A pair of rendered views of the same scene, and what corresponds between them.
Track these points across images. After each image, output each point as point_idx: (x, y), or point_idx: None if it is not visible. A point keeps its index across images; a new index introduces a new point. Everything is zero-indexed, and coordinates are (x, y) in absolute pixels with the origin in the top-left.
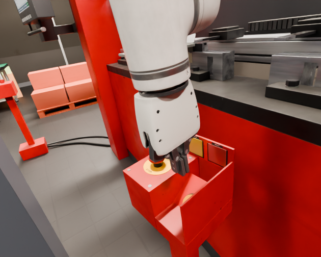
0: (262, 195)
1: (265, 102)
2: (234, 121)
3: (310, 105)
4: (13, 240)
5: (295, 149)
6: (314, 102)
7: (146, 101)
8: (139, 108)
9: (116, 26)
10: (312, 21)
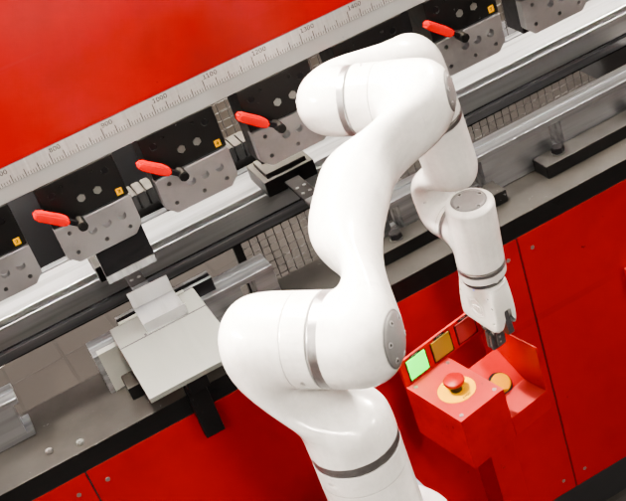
0: (458, 361)
1: (404, 267)
2: None
3: (430, 241)
4: None
5: None
6: (432, 236)
7: (505, 282)
8: (501, 293)
9: (485, 249)
10: (284, 167)
